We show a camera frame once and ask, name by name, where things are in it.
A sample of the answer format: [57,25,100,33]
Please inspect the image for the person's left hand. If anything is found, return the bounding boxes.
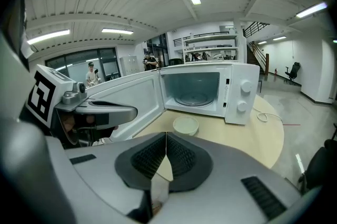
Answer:
[61,113,80,146]

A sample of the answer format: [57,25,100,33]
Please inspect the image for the dark staircase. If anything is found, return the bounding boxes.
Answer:
[242,22,270,76]

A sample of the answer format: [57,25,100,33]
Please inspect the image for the grey lockers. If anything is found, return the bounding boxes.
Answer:
[120,56,141,77]

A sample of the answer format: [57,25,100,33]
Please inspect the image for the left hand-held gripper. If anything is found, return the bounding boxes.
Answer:
[25,64,138,150]

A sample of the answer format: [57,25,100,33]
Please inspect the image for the black office chair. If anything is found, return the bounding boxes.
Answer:
[284,62,302,85]
[298,123,337,195]

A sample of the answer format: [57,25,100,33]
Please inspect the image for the glass turntable plate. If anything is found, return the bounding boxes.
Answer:
[174,91,211,108]

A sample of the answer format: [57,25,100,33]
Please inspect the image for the small round dish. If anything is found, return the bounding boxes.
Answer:
[172,115,200,137]

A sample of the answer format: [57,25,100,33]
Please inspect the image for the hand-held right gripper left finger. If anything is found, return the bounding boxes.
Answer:
[64,131,167,224]

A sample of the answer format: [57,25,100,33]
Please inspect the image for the white cable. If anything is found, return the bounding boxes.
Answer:
[252,106,284,124]

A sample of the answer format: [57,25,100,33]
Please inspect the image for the white shelving unit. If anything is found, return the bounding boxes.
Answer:
[182,32,241,63]

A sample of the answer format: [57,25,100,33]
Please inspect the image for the dark framed glass partition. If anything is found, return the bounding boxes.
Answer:
[44,47,120,83]

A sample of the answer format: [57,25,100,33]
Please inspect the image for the white microwave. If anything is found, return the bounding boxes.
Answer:
[84,63,261,142]

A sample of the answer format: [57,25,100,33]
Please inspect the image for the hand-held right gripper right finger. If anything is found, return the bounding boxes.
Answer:
[157,131,303,224]

